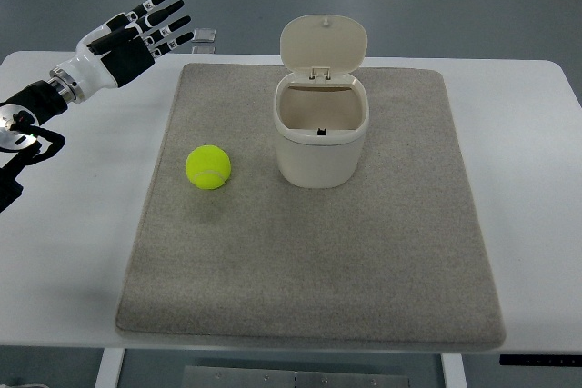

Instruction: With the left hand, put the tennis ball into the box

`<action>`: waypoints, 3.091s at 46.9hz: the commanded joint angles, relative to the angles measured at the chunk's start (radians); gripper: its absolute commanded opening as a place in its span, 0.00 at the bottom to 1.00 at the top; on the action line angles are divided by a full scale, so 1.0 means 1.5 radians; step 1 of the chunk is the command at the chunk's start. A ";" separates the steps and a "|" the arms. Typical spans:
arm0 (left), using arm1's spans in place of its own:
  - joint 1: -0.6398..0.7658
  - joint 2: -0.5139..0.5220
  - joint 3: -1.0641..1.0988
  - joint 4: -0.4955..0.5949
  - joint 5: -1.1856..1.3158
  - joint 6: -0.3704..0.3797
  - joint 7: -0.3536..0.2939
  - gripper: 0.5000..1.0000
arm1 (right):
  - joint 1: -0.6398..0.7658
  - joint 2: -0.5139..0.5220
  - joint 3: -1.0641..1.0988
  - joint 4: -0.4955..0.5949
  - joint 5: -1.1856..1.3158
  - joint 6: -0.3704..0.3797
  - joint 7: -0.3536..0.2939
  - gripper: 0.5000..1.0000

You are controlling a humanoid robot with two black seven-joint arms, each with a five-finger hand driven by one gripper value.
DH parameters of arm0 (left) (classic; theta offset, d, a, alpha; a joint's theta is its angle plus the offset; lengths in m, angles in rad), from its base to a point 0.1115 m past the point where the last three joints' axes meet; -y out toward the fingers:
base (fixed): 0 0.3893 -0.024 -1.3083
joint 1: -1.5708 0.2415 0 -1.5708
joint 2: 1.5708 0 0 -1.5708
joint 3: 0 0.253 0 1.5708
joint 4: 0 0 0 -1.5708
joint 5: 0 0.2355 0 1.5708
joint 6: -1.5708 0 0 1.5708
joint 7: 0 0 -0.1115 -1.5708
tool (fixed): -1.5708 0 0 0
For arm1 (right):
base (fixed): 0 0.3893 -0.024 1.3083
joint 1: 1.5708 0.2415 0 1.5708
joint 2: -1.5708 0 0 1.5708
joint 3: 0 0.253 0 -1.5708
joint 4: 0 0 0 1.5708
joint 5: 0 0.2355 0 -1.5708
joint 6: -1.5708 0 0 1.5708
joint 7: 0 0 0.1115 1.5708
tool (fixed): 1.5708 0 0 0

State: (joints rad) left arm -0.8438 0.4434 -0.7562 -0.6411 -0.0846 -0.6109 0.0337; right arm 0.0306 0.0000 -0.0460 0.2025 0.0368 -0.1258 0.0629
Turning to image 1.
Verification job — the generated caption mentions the clear floor plate upper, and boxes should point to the clear floor plate upper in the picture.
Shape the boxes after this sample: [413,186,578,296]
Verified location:
[192,28,216,43]

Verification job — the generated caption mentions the white table leg right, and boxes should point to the white table leg right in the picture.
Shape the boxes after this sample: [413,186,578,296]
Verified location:
[441,353,467,388]

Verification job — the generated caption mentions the grey metal base plate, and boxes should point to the grey metal base plate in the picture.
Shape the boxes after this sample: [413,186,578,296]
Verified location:
[181,366,410,388]

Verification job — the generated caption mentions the beige lidded bin box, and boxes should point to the beige lidded bin box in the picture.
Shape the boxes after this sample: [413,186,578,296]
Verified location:
[273,15,369,189]

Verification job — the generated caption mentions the clear floor plate lower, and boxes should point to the clear floor plate lower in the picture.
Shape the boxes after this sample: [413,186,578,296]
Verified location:
[191,45,216,55]

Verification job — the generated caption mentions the black table control panel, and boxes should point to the black table control panel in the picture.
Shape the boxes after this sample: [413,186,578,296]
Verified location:
[499,354,582,368]

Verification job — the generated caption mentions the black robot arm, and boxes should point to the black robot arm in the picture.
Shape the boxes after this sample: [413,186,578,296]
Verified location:
[1,78,69,210]

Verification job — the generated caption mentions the clear floor plate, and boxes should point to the clear floor plate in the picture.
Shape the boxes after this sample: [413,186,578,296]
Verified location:
[192,28,216,43]
[191,45,216,55]

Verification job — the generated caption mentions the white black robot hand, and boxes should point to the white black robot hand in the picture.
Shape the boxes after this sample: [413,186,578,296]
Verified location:
[48,0,194,103]

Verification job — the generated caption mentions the yellow tennis ball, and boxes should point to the yellow tennis ball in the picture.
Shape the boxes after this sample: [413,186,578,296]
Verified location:
[185,144,232,190]

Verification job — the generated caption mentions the grey fabric mat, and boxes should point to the grey fabric mat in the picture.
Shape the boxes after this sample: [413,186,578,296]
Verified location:
[116,64,506,350]

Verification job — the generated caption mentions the white table leg left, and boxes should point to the white table leg left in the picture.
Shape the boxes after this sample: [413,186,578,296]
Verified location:
[95,348,125,388]

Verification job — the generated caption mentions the white table leg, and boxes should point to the white table leg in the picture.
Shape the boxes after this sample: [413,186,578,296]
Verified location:
[95,348,125,388]
[441,353,467,388]

